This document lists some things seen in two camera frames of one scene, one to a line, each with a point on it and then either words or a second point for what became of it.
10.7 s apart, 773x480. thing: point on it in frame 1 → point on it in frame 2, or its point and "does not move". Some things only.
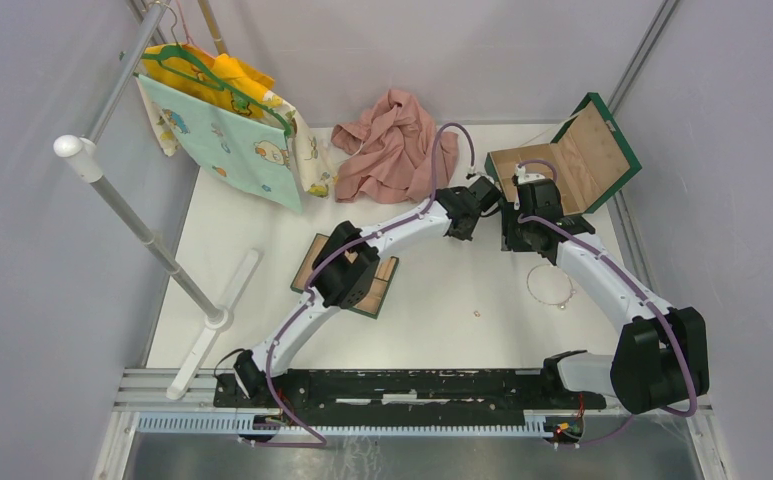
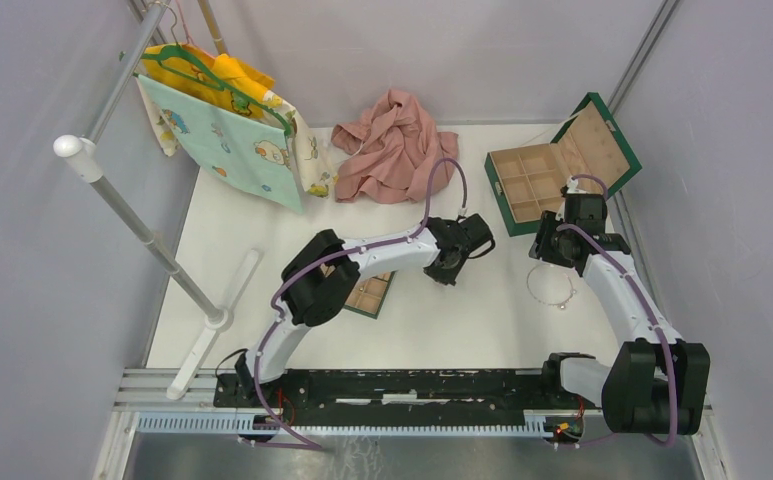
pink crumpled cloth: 389,153 does not move
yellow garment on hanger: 219,79 does not move
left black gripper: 468,235 → 446,277
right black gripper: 511,212 → 541,247
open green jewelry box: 591,154 does not move
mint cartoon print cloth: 229,145 does not move
